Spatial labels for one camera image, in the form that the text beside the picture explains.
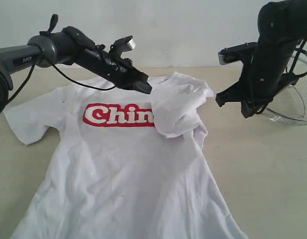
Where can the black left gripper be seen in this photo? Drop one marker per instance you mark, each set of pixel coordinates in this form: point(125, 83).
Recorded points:
point(124, 74)

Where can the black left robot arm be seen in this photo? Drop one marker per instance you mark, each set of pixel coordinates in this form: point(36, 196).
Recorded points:
point(69, 46)

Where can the metal wire mesh basket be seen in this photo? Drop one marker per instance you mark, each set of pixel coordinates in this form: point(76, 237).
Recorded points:
point(289, 107)

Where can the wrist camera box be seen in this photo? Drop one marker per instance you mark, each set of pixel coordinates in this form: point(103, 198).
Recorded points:
point(243, 53)
point(122, 45)

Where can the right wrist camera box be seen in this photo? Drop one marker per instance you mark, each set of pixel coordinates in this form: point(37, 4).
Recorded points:
point(243, 53)

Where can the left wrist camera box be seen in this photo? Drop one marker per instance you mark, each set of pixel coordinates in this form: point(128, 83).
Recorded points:
point(122, 45)

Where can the white t-shirt red print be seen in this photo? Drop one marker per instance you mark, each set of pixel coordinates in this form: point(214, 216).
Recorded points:
point(128, 165)

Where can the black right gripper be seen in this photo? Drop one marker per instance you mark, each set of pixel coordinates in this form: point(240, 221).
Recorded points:
point(259, 83)

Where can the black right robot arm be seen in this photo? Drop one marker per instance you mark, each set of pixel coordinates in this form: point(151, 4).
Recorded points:
point(282, 30)

